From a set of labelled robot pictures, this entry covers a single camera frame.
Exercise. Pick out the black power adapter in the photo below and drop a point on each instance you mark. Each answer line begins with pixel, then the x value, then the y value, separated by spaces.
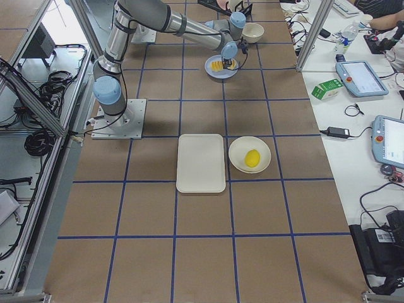
pixel 336 132

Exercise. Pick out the white bowl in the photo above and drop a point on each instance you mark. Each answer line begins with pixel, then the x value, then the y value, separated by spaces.
pixel 252 32

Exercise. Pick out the blue plate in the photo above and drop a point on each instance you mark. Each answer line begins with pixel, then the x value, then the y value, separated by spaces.
pixel 225 74

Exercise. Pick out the green white carton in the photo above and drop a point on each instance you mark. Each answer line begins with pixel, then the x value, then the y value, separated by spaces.
pixel 327 89

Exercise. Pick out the teach pendant far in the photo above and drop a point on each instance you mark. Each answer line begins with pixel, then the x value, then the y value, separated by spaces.
pixel 360 79

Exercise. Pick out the plastic water bottle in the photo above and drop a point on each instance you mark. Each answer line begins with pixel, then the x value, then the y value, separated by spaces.
pixel 346 38

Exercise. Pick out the white round plate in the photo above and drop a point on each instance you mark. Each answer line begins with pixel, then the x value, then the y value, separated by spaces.
pixel 241 146

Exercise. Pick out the aluminium frame post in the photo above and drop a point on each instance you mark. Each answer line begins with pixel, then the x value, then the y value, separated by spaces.
pixel 317 24

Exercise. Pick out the black plate rack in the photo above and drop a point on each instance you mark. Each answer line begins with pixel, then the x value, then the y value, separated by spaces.
pixel 212 4

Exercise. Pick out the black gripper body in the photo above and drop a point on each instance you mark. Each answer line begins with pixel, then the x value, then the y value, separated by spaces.
pixel 227 63

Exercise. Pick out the white rectangular tray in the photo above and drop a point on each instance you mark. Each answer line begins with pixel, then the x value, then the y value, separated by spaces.
pixel 200 164

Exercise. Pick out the pink plate in rack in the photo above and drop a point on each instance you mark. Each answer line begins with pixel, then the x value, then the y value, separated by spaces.
pixel 223 4

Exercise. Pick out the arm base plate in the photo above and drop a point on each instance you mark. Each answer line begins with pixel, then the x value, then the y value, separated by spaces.
pixel 130 125
pixel 144 35

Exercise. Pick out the yellow lemon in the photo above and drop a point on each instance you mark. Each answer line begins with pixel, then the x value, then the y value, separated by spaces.
pixel 252 158

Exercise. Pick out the teach pendant near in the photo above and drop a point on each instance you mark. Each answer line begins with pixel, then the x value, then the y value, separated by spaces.
pixel 387 140

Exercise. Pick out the teach pendant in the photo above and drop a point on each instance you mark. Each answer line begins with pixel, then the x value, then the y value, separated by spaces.
pixel 387 140
pixel 360 79

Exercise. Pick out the cream plate in rack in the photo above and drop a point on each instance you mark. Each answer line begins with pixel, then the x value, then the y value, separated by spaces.
pixel 236 5

